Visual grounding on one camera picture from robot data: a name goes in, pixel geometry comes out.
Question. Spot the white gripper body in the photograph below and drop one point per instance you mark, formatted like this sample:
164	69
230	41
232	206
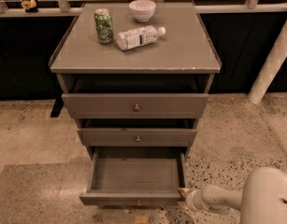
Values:
193	199

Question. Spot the grey bottom drawer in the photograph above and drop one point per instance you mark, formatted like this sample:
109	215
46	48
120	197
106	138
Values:
136	176

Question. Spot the grey drawer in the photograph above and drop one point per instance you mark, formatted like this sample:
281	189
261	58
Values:
133	137
136	176
135	105

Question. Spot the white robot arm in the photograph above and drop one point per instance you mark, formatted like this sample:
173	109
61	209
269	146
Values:
263	199

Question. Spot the grey drawer cabinet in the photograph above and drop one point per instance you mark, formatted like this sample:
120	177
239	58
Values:
181	61

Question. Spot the grey middle drawer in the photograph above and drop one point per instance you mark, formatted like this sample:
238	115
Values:
133	137

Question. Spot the grey top drawer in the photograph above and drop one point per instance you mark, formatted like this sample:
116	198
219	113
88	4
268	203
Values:
135	105

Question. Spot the clear plastic water bottle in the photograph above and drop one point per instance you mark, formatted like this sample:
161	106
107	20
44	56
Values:
139	37

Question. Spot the white diagonal pillar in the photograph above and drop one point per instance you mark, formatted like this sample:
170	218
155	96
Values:
273	62

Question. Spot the white ceramic bowl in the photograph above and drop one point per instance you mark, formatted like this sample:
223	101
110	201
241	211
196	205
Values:
142	10

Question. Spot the green soda can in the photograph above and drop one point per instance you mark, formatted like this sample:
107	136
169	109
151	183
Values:
103	25

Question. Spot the yellow black object on ledge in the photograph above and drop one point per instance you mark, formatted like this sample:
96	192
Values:
29	6

